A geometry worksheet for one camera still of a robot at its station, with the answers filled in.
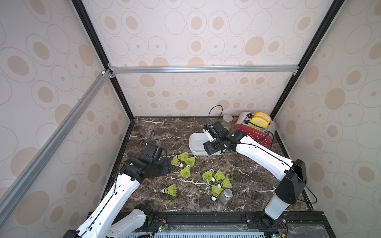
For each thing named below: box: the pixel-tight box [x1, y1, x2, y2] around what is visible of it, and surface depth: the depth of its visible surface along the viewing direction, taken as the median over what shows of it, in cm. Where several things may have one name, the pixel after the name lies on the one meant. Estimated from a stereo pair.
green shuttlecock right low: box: [221, 177, 233, 189], surface depth 85 cm
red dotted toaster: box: [233, 112, 277, 149], surface depth 91 cm
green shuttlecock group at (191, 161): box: [185, 155, 197, 168], surface depth 96 cm
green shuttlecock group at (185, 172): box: [180, 164, 191, 179], surface depth 91 cm
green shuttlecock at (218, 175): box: [211, 169, 226, 182], surface depth 87 cm
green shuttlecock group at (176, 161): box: [170, 155, 184, 169], surface depth 93 cm
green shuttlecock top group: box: [175, 151, 189, 162], surface depth 96 cm
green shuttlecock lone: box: [161, 183, 178, 197], surface depth 84 cm
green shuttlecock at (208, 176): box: [201, 168, 215, 182], surface depth 90 cm
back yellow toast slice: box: [254, 111, 271, 123], surface depth 93 cm
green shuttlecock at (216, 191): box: [211, 184, 224, 202], surface depth 81 cm
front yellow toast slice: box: [249, 116, 270, 129], surface depth 89 cm
